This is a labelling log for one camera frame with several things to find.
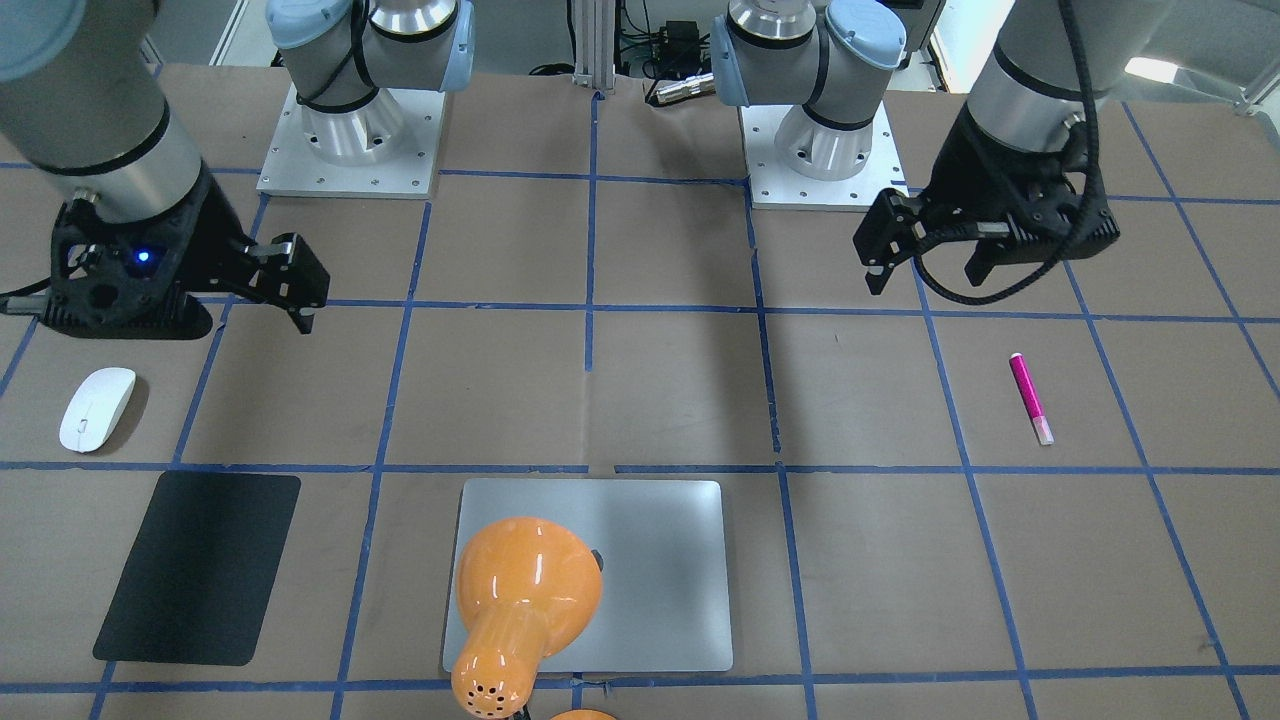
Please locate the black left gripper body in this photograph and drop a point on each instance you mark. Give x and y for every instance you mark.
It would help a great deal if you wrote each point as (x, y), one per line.
(968, 178)

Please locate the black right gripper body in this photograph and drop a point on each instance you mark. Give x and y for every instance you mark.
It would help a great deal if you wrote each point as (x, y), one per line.
(215, 243)

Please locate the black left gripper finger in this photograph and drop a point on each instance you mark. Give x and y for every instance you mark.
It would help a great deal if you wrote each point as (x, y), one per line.
(985, 258)
(877, 278)

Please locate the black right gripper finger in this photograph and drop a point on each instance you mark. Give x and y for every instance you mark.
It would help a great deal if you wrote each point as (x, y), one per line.
(303, 318)

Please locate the white computer mouse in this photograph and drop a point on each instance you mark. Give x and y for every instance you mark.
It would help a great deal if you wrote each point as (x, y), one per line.
(95, 408)

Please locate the pink highlighter pen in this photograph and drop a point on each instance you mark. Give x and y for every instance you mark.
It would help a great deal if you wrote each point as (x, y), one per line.
(1031, 401)

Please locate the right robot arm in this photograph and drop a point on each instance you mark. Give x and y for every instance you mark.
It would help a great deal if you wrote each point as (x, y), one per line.
(86, 86)

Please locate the black mousepad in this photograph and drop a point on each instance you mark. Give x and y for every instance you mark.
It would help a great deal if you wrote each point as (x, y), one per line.
(198, 580)

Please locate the silver closed laptop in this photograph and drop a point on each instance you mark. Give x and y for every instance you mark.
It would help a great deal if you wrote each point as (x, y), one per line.
(666, 594)

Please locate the orange desk lamp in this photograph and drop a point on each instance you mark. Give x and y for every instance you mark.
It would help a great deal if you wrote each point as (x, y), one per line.
(525, 588)

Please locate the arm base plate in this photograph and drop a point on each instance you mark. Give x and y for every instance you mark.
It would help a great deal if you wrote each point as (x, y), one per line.
(386, 150)
(796, 164)

